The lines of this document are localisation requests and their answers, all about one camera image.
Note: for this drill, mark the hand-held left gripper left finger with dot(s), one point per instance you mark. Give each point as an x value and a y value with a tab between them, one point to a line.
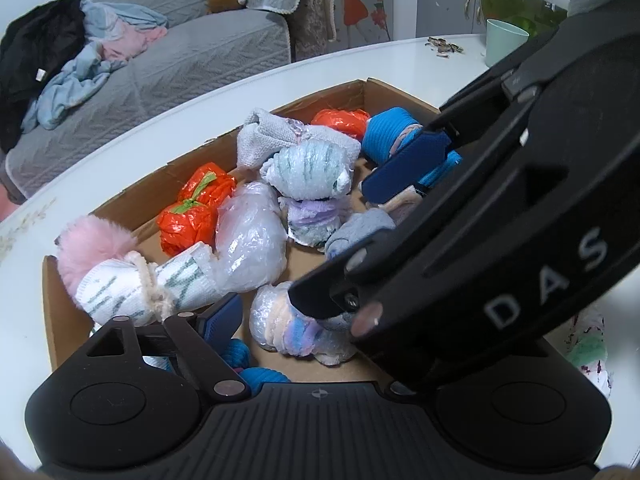
220	320

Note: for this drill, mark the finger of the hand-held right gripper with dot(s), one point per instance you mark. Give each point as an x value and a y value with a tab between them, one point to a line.
320	295
400	170

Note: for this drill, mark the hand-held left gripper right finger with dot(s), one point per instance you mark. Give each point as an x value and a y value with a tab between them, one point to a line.
398	389

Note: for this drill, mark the peach blue sock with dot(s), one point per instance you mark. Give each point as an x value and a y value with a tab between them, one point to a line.
400	202

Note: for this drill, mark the blue grey sock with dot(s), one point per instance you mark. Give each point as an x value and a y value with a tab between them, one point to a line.
365	227

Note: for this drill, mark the blue ribbed sock bundle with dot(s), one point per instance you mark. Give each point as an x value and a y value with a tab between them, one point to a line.
265	377

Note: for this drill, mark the purple sock bundle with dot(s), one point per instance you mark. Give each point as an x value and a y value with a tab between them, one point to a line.
312	215

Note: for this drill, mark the clear plastic bag bundle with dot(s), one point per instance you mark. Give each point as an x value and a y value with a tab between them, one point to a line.
250	240

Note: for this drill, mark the bubble wrap bundle teal band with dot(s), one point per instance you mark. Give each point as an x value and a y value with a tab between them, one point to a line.
305	170

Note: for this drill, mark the white sock bundle pink pompom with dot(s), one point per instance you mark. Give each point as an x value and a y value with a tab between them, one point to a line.
125	285

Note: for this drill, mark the green white fluffy bundle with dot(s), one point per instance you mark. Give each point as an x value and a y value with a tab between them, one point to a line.
587	355

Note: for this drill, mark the white grey sock bundle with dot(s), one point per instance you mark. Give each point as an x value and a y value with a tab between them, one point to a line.
265	135

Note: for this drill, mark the shallow cardboard box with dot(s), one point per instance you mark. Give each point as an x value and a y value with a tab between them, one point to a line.
140	195

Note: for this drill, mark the pile of seed shells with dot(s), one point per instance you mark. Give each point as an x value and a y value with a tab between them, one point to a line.
445	46

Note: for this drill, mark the mint green cup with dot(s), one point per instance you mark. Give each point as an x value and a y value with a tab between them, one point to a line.
505	42

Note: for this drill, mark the brown patterned fabric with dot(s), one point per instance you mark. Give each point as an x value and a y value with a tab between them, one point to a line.
312	25

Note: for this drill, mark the white cabinet with stickers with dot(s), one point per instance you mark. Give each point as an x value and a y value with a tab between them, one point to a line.
357	5

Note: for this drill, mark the grey quilted sofa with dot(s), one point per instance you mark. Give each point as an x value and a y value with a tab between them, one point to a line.
175	70

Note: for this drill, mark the light blue clothing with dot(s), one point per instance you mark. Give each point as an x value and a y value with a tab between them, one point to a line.
70	90

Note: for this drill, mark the pink clothing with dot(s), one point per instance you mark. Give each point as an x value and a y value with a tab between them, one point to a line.
127	42

